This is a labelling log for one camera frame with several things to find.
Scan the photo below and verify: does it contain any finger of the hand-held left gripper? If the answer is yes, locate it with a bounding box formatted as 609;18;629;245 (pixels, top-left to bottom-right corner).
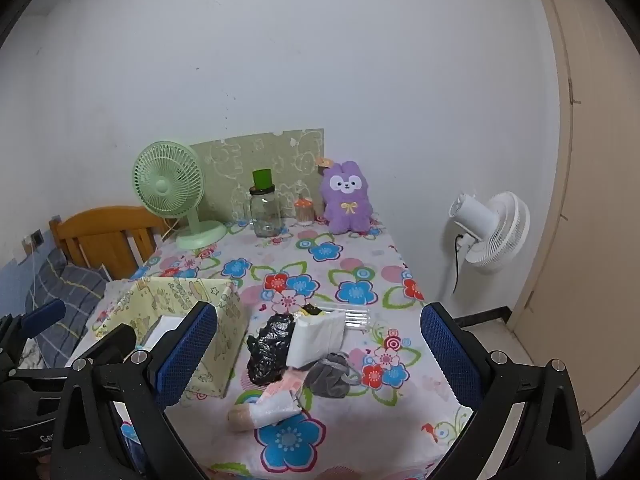
0;299;67;376
75;324;139;366

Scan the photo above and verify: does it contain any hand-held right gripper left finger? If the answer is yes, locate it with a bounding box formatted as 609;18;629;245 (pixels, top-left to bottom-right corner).
50;301;219;480

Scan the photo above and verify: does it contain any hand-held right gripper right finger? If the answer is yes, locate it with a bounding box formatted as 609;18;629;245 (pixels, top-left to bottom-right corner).
420;302;596;480

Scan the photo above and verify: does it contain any yellow printed fabric storage box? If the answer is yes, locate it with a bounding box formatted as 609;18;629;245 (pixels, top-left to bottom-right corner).
90;276;243;400

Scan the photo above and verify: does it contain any black plastic bag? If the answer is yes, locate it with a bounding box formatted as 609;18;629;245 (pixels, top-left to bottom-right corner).
246;312;301;388

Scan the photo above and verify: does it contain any clear pen pack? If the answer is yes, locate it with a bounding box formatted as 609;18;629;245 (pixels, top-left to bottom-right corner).
320;304;372;333

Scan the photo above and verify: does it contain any white-wrapped beige item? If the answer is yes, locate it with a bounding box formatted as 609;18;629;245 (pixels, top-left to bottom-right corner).
228;392;302;432

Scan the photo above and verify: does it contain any grey cloth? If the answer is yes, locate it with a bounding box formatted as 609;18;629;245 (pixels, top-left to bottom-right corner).
302;352;361;400

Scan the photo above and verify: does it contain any white tissue pack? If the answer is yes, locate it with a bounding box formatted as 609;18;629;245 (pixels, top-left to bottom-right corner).
286;310;347;367

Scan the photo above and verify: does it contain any white paper sheet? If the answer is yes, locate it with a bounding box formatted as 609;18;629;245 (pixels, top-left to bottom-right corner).
141;315;187;348

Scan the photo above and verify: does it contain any crumpled white cloth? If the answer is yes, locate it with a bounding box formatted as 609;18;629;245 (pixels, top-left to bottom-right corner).
20;340;51;368

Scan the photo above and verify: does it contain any grey plaid pillow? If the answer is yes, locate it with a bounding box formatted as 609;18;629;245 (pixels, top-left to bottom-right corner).
25;247;108;368

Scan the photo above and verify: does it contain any white standing fan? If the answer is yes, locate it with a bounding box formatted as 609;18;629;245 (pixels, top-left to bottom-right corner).
437;191;531;306

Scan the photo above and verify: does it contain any glass mug jar black lid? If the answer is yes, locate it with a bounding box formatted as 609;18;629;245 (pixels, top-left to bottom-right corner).
248;185;282;239

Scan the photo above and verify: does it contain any green desk fan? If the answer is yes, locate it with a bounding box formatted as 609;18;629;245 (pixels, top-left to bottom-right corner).
132;140;228;251

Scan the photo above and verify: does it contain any small jar orange lid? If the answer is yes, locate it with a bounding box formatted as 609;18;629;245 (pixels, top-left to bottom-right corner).
294;195;315;226

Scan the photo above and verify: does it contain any purple plush bunny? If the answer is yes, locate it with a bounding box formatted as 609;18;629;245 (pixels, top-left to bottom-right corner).
320;159;375;236

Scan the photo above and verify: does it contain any green printed board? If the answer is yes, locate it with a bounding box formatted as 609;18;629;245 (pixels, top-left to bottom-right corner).
189;128;325;223

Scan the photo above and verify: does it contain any beige door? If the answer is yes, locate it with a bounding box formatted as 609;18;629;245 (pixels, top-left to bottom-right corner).
510;0;640;431

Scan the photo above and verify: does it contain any black fan cable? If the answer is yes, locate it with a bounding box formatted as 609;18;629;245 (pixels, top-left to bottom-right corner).
452;232;463;295

